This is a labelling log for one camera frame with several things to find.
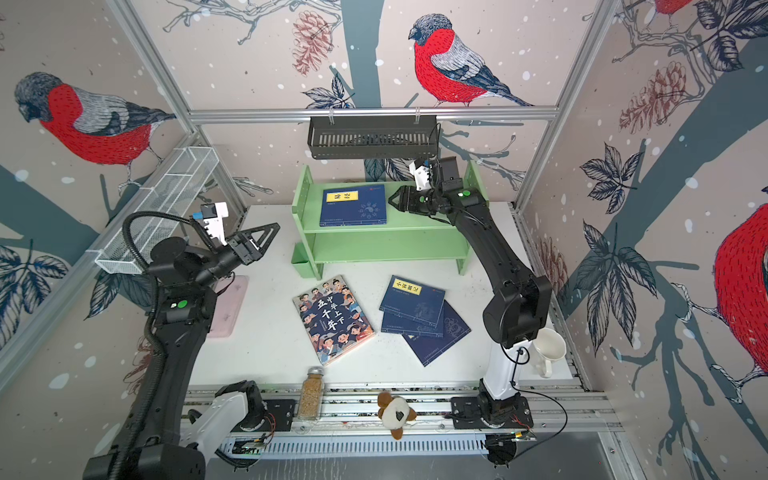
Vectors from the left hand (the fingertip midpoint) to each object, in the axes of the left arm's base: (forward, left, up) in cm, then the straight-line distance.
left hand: (270, 229), depth 64 cm
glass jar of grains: (-26, -6, -33) cm, 43 cm away
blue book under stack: (-6, -27, -36) cm, 46 cm away
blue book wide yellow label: (+1, -34, -36) cm, 50 cm away
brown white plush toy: (-30, -27, -35) cm, 53 cm away
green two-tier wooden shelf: (+19, -32, -27) cm, 46 cm away
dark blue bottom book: (-14, -37, -37) cm, 54 cm away
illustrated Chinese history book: (-5, -9, -35) cm, 37 cm away
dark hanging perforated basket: (+53, -18, -10) cm, 57 cm away
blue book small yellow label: (+17, -18, -9) cm, 26 cm away
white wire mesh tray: (+23, +37, -8) cm, 44 cm away
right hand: (+17, -27, -9) cm, 33 cm away
